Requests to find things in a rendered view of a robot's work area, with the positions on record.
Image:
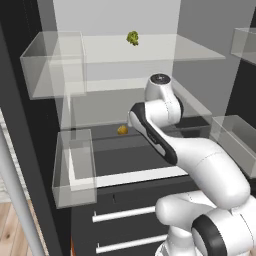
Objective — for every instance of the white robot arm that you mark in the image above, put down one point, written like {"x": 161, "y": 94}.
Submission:
{"x": 213, "y": 173}

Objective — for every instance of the glass fridge shelf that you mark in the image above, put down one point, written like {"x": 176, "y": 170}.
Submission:
{"x": 106, "y": 106}
{"x": 153, "y": 50}

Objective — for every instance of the white-rimmed fridge drawer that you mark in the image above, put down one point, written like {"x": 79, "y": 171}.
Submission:
{"x": 133, "y": 176}

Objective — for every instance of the dark freezer drawer front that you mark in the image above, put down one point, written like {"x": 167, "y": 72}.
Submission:
{"x": 130, "y": 231}
{"x": 133, "y": 198}

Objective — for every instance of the open fridge cabinet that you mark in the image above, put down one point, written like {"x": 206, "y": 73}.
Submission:
{"x": 116, "y": 16}

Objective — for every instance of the dark right-hand fridge door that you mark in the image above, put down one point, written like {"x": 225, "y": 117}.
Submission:
{"x": 246, "y": 88}

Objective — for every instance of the dark left-hand fridge door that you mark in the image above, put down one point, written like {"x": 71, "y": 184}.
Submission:
{"x": 13, "y": 50}

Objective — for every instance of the yellow-orange round food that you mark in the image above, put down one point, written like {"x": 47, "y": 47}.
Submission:
{"x": 122, "y": 130}

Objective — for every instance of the narrow clear door bin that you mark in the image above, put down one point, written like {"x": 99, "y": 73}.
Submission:
{"x": 75, "y": 180}

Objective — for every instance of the green broccoli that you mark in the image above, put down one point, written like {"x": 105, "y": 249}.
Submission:
{"x": 132, "y": 38}

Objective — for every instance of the large clear door bin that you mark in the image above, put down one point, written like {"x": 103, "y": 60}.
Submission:
{"x": 50, "y": 73}

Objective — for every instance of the long clear door bin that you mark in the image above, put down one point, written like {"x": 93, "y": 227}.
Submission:
{"x": 235, "y": 140}

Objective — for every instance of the small clear door bin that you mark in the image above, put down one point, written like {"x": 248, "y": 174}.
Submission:
{"x": 245, "y": 45}

